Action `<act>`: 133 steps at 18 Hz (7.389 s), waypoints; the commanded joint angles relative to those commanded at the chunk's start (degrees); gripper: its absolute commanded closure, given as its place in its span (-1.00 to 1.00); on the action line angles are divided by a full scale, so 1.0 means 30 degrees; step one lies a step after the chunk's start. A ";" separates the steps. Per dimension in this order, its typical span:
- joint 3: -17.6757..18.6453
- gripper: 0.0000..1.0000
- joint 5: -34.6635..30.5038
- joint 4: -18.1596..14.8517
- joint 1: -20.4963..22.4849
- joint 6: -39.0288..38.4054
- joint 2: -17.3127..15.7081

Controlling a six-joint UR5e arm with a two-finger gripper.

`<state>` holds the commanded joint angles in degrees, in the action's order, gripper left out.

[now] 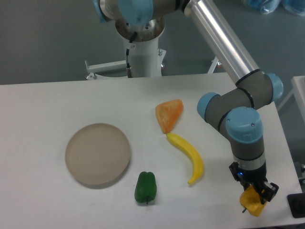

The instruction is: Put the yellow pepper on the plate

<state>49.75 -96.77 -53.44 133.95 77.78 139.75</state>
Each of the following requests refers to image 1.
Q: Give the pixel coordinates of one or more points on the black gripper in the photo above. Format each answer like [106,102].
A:
[257,178]

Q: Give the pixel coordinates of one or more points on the yellow toy bell pepper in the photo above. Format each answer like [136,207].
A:
[250,200]

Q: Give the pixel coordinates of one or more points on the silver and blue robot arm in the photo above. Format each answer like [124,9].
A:
[234,114]

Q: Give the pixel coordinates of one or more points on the green toy bell pepper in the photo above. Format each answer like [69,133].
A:
[146,188]

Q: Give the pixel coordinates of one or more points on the beige round plate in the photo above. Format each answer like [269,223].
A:
[97,155]

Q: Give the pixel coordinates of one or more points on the black device at table edge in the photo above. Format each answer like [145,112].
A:
[297,205]

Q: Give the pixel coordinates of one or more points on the yellow toy banana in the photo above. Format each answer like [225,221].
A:
[189,150]

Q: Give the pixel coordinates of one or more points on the white side table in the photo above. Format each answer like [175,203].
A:
[298,92]

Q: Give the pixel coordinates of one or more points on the orange toy bread slice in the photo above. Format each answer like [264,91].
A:
[168,113]

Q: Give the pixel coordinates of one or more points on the blue plastic bags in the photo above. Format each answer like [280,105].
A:
[296,7]

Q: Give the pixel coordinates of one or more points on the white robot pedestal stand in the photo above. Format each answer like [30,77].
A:
[143,57]

